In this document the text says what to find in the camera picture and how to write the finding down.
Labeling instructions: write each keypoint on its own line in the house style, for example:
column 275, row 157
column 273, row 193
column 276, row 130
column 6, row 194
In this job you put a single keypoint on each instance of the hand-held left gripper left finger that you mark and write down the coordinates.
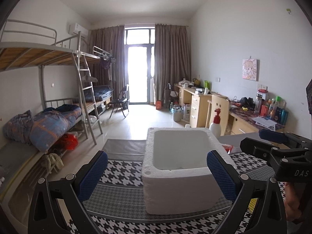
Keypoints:
column 93, row 175

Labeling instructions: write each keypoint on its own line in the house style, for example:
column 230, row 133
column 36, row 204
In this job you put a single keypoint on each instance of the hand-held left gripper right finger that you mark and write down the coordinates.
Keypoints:
column 220, row 175

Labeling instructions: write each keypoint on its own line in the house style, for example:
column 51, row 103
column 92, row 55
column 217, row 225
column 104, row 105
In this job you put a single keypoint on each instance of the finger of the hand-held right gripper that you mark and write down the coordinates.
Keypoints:
column 260, row 150
column 273, row 136

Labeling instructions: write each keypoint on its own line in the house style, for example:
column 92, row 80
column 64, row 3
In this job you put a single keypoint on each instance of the white foam box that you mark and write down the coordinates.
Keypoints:
column 170, row 187

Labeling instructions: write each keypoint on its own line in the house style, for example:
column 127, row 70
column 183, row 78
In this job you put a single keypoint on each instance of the person's right hand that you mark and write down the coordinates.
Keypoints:
column 292, row 199

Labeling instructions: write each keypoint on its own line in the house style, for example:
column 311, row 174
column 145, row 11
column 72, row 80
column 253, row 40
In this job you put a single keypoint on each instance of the printed paper sheet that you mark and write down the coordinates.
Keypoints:
column 263, row 121

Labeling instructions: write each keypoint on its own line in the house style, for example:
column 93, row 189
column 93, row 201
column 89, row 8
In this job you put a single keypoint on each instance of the group of toiletry bottles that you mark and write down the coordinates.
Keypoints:
column 273, row 109

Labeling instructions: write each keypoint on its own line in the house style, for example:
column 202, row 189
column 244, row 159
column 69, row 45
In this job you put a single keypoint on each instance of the houndstooth table cloth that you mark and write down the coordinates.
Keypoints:
column 121, row 173

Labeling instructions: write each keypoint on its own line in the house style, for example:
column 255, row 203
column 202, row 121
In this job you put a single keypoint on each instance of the red snack packet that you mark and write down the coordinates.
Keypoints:
column 228, row 148

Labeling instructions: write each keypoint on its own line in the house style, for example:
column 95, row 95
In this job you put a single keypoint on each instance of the wooden desk with patterned cover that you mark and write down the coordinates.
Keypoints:
column 241, row 126

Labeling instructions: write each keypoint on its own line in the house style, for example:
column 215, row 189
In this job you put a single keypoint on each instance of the red plastic bag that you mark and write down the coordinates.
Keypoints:
column 69, row 141

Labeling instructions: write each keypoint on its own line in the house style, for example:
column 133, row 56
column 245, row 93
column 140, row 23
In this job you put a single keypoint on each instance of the black headphones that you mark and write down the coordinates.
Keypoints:
column 247, row 102

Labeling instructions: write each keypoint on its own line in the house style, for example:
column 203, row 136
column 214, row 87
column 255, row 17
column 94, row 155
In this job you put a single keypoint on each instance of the pale crumpled cloth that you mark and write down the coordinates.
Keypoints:
column 52, row 162

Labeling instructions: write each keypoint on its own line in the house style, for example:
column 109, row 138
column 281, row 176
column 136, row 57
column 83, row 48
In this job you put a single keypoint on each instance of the white pump bottle red cap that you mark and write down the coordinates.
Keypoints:
column 215, row 126

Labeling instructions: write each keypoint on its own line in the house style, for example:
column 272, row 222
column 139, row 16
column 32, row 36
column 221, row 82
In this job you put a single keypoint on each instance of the wooden chair with smiley face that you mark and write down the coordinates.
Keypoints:
column 220, row 107

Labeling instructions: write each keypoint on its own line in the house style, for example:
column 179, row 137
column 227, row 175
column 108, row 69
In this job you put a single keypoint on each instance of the blue orange patterned quilt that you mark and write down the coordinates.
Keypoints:
column 48, row 126

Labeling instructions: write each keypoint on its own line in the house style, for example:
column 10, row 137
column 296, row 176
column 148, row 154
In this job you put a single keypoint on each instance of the light wooden desk with drawers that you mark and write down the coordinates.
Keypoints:
column 197, row 112

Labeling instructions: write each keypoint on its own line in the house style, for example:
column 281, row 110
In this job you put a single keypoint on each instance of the white carton box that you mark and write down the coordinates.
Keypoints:
column 187, row 112

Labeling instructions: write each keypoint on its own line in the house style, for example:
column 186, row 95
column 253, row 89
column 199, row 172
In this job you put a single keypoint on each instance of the white bucket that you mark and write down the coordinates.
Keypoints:
column 177, row 115

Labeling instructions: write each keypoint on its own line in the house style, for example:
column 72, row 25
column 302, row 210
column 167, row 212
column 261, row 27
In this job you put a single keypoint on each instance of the short grey metal bunk bed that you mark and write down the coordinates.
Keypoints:
column 102, row 101

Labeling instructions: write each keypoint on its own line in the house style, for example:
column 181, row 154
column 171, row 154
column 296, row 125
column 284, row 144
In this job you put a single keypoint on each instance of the black bin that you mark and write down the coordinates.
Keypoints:
column 125, row 104

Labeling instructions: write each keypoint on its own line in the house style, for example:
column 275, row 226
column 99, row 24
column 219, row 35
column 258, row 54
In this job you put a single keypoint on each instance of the black folding chair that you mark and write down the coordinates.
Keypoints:
column 119, row 101

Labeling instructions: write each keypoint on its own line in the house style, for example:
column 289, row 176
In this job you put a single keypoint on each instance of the dark blue checked bedding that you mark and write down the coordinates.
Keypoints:
column 102, row 92

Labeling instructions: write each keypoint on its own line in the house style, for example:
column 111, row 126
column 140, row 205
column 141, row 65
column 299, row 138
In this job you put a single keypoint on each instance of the green paper bag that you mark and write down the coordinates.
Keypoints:
column 206, row 84

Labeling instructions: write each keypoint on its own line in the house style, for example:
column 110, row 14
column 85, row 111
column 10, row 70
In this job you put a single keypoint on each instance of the orange container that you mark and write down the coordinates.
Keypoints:
column 159, row 105

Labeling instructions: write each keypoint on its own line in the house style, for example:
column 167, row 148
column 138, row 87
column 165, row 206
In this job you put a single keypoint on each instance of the glass balcony door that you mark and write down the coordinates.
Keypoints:
column 139, row 78

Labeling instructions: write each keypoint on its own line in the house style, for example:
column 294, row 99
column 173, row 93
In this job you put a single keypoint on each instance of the dark hanging clothes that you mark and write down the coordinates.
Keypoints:
column 106, row 63

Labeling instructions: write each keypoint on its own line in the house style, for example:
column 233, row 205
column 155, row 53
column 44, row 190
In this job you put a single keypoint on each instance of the brown curtain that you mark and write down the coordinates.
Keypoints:
column 109, row 41
column 170, row 53

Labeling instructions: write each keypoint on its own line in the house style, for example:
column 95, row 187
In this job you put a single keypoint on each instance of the long grey metal bunk bed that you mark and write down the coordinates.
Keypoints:
column 24, row 56

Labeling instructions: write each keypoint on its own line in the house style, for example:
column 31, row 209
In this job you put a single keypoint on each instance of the white air conditioner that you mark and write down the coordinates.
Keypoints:
column 78, row 29

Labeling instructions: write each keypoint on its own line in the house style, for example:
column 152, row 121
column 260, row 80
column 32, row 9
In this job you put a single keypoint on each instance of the white double wall socket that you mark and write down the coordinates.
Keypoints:
column 262, row 86

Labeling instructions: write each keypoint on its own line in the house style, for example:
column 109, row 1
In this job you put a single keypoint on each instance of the cartoon wall picture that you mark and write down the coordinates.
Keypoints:
column 250, row 69

